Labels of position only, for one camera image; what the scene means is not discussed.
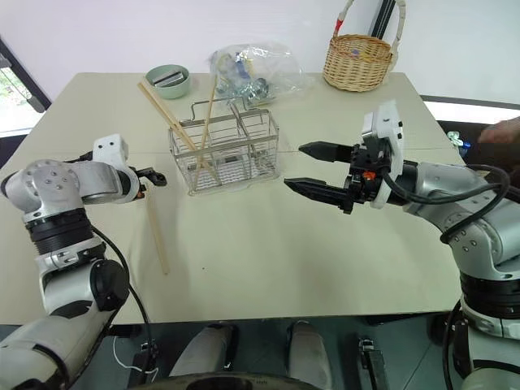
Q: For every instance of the black metal frame pole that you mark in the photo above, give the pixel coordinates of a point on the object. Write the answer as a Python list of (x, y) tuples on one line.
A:
[(384, 16)]

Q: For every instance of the small blue white object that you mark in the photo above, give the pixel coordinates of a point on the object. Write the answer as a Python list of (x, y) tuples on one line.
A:
[(457, 139)]

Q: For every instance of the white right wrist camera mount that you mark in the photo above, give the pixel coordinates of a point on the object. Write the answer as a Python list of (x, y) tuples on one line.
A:
[(388, 122)]

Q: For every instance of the black side table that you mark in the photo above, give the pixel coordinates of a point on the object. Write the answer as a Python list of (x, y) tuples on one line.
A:
[(467, 105)]

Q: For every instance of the grey rounded robot leg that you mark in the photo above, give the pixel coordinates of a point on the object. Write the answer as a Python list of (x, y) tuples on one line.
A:
[(203, 353), (308, 353)]

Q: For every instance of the dark rounded robot base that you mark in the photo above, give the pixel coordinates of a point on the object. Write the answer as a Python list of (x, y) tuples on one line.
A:
[(227, 384)]

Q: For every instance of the clear plastic bag with items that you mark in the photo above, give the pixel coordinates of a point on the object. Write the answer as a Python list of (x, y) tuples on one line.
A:
[(276, 69)]

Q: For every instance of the wooden chopstick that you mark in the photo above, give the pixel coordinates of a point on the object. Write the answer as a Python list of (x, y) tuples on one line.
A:
[(167, 112), (208, 118), (162, 115), (158, 236)]

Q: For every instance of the black window frame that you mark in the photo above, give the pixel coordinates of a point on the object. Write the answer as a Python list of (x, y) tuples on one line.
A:
[(24, 81)]

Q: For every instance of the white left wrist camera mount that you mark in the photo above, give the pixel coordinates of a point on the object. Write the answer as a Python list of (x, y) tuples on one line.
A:
[(107, 148)]

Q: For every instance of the person's bare hand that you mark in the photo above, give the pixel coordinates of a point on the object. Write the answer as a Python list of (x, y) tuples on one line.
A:
[(505, 132)]

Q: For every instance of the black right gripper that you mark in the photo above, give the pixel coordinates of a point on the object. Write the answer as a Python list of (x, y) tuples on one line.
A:
[(361, 164)]

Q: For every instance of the light green bowl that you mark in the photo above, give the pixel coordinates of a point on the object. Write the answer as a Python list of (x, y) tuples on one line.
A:
[(178, 91)]

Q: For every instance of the shiny metal utensil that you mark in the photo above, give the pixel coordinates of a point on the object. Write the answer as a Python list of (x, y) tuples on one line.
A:
[(168, 78)]

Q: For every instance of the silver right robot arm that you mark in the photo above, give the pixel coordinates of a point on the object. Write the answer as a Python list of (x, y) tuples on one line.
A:
[(447, 183)]

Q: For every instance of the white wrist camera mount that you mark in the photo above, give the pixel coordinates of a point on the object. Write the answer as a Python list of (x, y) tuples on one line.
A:
[(107, 148), (388, 122)]

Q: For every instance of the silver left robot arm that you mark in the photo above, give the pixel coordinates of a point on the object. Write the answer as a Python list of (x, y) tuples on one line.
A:
[(53, 183)]

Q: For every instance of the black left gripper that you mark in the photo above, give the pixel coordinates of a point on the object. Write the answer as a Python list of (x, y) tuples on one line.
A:
[(142, 178)]

